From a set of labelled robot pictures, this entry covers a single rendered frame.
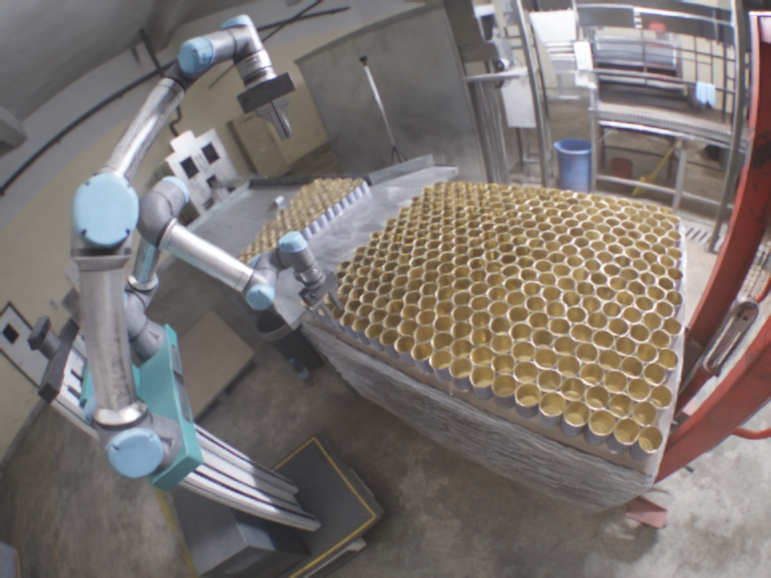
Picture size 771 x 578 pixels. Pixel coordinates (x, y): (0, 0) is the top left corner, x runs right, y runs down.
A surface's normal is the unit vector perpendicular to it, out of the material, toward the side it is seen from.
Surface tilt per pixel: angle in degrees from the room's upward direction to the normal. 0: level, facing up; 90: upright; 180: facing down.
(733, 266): 90
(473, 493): 0
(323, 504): 0
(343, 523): 0
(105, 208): 84
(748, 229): 90
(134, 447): 96
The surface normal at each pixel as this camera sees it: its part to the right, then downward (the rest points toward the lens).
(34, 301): 0.73, 0.25
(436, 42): -0.61, 0.66
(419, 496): -0.31, -0.71
